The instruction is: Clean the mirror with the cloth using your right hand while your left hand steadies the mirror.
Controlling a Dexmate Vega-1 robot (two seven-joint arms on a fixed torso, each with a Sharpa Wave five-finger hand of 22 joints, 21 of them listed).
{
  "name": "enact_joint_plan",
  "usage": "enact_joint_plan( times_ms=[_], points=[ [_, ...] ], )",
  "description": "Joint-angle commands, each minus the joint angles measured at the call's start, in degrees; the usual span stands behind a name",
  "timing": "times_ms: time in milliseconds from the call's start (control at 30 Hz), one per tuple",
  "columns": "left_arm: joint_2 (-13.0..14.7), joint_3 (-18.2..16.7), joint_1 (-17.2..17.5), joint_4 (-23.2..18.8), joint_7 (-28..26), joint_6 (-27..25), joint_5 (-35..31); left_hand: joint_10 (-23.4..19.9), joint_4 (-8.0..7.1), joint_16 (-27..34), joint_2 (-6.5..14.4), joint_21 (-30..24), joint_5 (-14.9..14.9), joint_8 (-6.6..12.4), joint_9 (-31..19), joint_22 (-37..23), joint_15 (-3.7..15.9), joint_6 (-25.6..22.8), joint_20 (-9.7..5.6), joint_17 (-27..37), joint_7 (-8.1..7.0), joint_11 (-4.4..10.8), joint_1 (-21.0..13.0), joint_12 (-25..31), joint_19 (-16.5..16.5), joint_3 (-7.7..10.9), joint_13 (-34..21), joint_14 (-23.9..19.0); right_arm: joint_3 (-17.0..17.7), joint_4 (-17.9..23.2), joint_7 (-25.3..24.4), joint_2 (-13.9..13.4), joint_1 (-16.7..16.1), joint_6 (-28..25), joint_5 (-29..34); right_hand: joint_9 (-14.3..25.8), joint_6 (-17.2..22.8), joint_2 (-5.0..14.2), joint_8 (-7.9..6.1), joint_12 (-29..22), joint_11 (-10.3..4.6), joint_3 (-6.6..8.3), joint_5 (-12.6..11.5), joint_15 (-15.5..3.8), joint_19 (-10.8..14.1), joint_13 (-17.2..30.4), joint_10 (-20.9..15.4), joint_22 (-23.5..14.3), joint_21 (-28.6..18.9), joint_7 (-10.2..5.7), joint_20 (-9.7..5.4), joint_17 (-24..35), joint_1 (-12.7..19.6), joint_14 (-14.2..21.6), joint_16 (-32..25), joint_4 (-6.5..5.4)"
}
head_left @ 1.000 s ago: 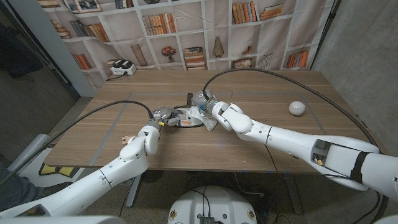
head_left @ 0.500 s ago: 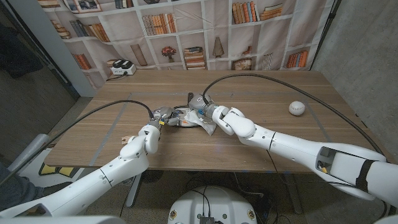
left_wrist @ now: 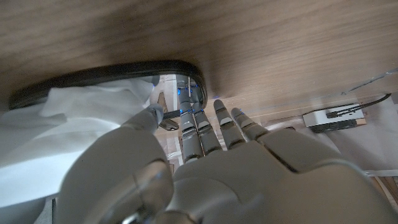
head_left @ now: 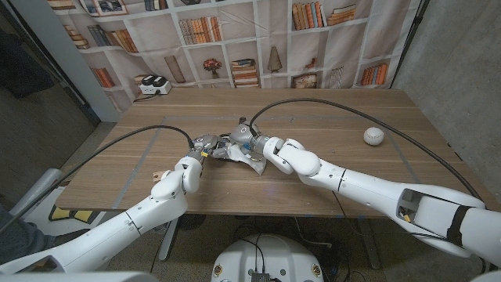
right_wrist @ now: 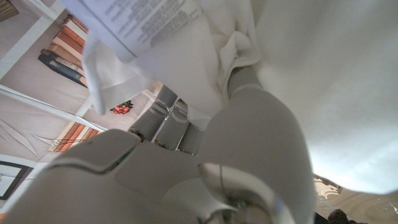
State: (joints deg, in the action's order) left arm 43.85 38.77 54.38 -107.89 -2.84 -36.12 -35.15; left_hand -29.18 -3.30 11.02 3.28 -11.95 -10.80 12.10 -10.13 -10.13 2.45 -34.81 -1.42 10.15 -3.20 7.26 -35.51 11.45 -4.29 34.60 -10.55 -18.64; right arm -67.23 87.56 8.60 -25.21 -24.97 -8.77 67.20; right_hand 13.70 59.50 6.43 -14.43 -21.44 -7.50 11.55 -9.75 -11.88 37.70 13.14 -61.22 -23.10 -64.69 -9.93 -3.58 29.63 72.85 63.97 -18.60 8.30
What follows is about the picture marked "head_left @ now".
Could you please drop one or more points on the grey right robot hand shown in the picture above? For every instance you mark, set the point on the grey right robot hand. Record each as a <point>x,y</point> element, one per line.
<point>246,137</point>

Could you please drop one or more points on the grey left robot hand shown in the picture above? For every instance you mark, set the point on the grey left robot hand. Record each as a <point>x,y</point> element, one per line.
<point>207,143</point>

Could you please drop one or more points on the white cloth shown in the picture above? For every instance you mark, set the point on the white cloth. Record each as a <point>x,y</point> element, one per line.
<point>250,162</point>

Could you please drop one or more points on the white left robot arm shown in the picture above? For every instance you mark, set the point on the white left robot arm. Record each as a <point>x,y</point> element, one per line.
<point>117,231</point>

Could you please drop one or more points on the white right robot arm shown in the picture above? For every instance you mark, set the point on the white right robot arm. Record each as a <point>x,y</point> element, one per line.
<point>372,188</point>

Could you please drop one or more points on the printed bookshelf backdrop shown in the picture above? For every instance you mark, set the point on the printed bookshelf backdrop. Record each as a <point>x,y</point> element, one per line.
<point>242,39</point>

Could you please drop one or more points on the white table leg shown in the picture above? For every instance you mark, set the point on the white table leg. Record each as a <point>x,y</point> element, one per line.
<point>370,246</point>
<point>169,244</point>

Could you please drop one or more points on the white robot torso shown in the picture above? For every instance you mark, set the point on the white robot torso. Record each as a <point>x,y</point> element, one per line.
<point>270,254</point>

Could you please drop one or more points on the white ball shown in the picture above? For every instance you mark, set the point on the white ball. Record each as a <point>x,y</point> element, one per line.
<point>373,136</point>

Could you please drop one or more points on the white tube with red label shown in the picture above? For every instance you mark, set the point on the white tube with red label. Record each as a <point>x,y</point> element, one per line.
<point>37,194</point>

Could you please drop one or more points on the black backdrop stand pole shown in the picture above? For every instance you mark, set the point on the black backdrop stand pole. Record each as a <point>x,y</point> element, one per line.
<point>409,43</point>

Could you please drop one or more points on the person in blue jeans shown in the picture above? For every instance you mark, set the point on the person in blue jeans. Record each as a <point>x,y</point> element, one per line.
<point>19,243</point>

